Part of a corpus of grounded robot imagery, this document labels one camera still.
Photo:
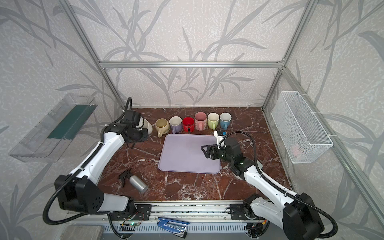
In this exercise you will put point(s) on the green circuit board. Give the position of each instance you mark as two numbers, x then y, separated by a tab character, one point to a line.
129	227

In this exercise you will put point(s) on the clear plastic wall bin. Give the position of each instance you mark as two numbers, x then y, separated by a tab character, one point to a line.
50	138

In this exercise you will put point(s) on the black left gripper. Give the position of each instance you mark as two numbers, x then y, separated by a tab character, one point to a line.
137	118

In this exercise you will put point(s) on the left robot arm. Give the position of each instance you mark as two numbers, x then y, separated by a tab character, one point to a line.
79	192

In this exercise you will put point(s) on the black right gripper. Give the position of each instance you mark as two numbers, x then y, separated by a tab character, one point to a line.
212	151

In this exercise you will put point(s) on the pink patterned mug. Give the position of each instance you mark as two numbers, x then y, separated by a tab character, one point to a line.
200	121

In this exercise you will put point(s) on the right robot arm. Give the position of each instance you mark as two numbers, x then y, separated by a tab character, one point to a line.
295	214

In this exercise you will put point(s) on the clear tape roll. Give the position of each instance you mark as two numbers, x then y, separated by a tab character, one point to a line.
238	177

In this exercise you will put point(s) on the aluminium frame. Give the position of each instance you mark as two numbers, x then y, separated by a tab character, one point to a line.
355	175

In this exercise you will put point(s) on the lavender plastic tray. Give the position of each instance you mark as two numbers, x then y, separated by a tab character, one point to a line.
182	153

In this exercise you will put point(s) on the white mug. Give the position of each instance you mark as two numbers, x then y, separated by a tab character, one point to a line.
148	126

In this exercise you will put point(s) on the purple mug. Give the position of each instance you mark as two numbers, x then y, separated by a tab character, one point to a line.
176	124

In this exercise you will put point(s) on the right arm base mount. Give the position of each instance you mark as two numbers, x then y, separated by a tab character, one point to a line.
241	212

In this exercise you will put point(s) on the red mug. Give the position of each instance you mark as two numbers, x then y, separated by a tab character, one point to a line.
188	124

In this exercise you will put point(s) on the light green mug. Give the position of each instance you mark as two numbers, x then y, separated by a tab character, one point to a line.
213	121

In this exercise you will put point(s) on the white wire basket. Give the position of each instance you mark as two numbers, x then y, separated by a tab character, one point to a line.
303	136

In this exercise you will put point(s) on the blue mug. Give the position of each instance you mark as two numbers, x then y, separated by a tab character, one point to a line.
225	120

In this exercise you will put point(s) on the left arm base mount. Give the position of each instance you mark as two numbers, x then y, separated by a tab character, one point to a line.
141	211

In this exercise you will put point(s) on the small mint green disc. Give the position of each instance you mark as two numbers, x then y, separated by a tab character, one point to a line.
259	165

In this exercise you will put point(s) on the blue stapler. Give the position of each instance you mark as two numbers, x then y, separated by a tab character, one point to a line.
176	227

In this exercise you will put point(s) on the silver metal can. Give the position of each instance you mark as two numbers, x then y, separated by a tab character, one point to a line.
138	184

